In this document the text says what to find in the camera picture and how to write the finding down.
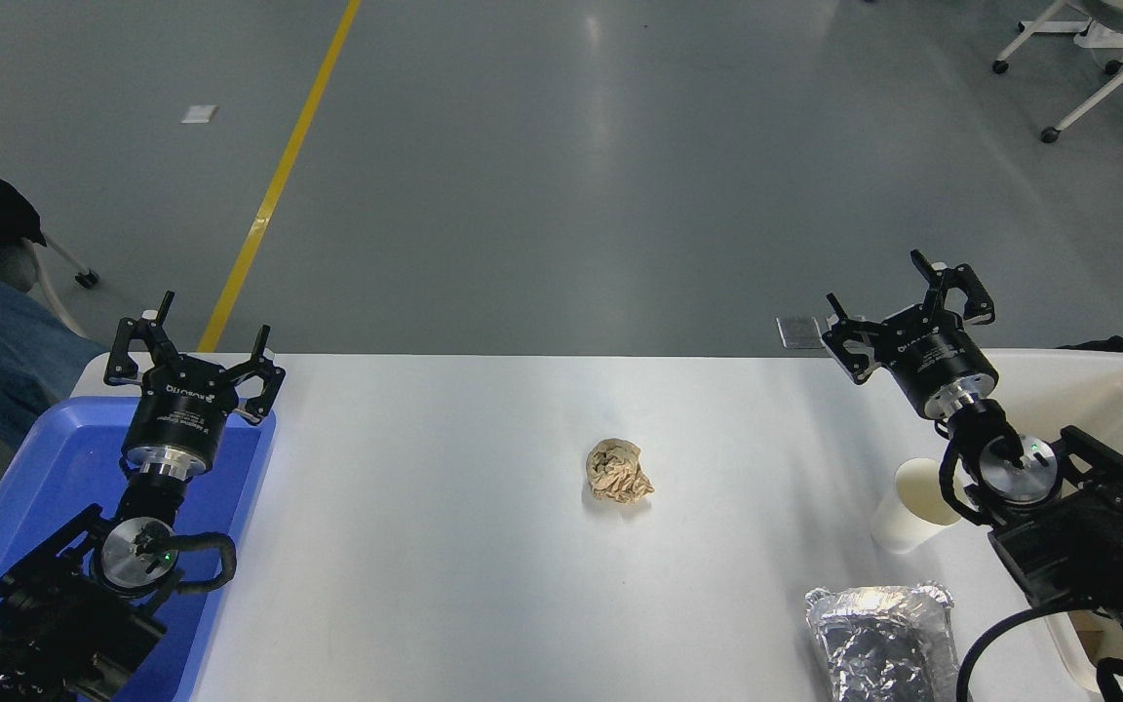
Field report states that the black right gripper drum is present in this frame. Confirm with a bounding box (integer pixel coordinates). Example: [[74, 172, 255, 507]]
[[875, 304, 1001, 420]]

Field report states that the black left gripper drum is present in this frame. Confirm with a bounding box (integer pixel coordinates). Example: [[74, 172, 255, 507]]
[[123, 359, 243, 461]]

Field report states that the white paper cup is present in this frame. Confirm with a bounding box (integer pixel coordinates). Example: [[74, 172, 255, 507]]
[[871, 458, 968, 555]]

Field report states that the metal floor plate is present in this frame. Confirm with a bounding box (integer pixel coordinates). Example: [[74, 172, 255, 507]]
[[776, 315, 826, 350]]

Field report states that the blue plastic tray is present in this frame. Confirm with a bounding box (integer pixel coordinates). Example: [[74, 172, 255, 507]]
[[0, 395, 278, 702]]

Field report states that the large pale plastic bin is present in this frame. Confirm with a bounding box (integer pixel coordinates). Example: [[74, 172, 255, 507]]
[[942, 349, 1123, 699]]

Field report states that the crumpled tan paper ball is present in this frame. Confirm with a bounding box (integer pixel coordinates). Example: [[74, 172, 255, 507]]
[[585, 439, 655, 505]]

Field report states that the crumpled silver foil tray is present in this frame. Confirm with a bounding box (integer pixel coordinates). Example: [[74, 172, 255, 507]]
[[803, 583, 974, 702]]

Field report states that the white rolling chair frame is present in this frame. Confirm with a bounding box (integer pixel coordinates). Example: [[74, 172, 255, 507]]
[[992, 0, 1123, 144]]

